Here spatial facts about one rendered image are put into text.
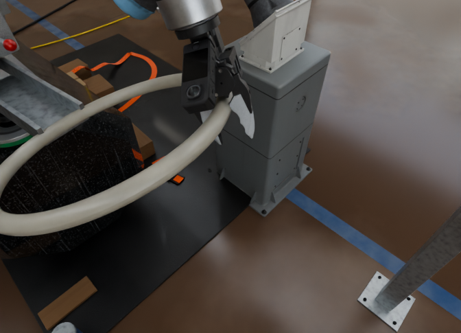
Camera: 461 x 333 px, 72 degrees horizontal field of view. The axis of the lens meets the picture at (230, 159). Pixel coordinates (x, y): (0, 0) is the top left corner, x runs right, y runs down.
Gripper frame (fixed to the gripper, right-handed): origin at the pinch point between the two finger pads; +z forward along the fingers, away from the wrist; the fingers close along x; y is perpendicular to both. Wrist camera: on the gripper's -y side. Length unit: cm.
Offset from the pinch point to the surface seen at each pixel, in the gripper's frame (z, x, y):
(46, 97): -11, 54, 23
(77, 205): -7.4, 15.6, -22.2
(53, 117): -7, 48, 15
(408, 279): 101, -37, 36
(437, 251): 79, -45, 32
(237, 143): 58, 31, 94
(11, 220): -7.4, 26.2, -23.3
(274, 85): 23, 1, 74
